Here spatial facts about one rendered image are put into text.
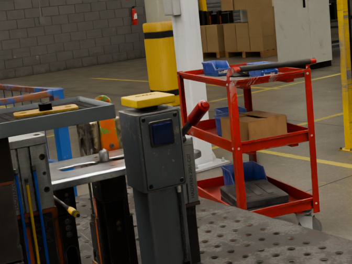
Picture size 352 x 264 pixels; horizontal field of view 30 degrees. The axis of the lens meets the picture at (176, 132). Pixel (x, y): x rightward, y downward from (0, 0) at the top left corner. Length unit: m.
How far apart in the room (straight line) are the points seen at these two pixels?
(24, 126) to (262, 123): 2.57
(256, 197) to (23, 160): 2.51
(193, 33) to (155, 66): 3.23
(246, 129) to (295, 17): 8.17
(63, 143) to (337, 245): 1.94
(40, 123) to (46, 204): 0.25
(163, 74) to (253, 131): 5.00
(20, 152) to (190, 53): 4.13
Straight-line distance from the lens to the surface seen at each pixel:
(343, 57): 5.35
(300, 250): 1.57
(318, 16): 11.33
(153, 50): 8.29
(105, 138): 1.41
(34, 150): 1.02
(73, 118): 0.83
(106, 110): 0.84
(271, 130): 3.36
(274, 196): 3.44
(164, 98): 0.92
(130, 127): 0.93
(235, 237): 1.67
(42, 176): 1.03
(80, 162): 1.31
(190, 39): 5.09
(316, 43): 11.30
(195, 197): 1.15
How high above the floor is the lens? 1.28
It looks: 11 degrees down
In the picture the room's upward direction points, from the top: 6 degrees counter-clockwise
